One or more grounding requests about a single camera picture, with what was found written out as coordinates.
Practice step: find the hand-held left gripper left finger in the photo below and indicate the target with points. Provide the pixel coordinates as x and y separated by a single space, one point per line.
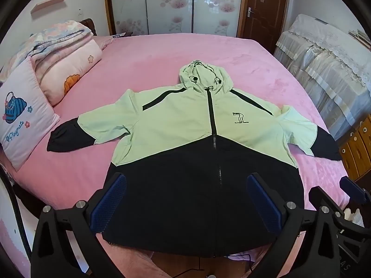
108 205

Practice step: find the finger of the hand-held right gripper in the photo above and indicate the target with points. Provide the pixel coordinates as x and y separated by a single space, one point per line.
321 198
352 191

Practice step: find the white lace covered furniture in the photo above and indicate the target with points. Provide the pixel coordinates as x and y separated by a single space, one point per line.
318 63

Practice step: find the pink bed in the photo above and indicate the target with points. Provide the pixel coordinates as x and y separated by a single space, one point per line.
145 58

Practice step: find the dark wooden headboard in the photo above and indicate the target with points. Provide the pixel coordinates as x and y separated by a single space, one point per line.
89 26

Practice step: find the pink striped pillow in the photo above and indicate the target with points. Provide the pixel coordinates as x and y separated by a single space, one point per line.
105 42

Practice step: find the wooden drawer cabinet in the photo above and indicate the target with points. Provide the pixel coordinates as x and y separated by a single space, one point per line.
358 150

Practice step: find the floral sliding door wardrobe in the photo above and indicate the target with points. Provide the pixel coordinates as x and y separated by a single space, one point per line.
174 5

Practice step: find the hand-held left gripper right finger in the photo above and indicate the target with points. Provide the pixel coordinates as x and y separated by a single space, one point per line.
263 205

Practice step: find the brown wooden door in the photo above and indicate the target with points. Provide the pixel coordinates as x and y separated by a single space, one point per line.
266 14

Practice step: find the pink wall shelf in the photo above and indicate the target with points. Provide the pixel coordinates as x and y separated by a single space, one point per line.
50 3

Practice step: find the green and black hooded jacket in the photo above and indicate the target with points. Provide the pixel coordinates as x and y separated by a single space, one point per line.
174 127

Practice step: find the pink pillow with orange flower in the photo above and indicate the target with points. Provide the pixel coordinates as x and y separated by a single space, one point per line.
66 69

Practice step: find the folded floral quilt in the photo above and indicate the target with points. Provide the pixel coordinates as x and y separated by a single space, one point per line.
58 34

